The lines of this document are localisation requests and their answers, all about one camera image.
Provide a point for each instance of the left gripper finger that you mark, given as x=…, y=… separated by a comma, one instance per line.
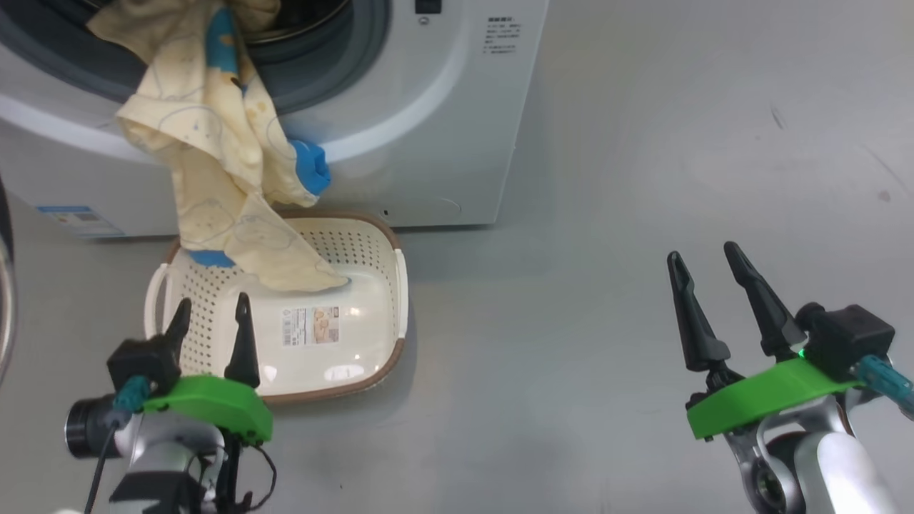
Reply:
x=243, y=350
x=178, y=325

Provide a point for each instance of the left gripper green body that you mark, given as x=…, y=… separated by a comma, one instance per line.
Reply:
x=214, y=403

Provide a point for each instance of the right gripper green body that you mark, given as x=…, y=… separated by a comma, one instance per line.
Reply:
x=771, y=392

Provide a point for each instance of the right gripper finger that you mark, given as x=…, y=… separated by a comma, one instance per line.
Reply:
x=700, y=328
x=775, y=321

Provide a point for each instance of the yellow garment with carrot print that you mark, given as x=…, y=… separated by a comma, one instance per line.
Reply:
x=207, y=157

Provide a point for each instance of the grey washing machine door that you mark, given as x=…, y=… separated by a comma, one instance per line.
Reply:
x=5, y=300

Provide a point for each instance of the white front-load washing machine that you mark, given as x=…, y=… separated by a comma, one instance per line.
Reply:
x=428, y=143

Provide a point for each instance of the printed basket label sticker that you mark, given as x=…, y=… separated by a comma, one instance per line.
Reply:
x=310, y=326

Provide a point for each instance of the cream perforated laundry basket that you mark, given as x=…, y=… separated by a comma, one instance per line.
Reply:
x=357, y=321

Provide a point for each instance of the blue energy label sticker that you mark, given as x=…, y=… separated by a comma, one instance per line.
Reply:
x=78, y=221

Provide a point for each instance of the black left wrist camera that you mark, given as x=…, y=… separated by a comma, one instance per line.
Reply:
x=143, y=360

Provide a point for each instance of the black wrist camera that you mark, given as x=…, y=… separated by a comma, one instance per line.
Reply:
x=143, y=360
x=850, y=339

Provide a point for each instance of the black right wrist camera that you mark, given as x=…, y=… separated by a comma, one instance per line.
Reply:
x=850, y=339

